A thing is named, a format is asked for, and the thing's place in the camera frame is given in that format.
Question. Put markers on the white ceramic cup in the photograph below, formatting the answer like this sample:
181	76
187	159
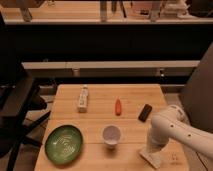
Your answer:
111	135

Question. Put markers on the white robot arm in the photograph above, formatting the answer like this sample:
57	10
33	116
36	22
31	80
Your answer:
168	123

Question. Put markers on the green ceramic plate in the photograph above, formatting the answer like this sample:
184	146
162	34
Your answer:
63	145

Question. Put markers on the orange toy carrot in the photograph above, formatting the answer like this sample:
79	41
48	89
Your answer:
118	107

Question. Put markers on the black rectangular block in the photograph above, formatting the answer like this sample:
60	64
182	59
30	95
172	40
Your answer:
145	113

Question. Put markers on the black office chair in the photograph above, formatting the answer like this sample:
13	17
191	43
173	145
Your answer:
19	93

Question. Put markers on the grey chair back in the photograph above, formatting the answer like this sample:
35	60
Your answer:
197	95

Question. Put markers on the grey metal rail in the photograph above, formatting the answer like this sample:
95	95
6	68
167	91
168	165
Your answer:
111	68

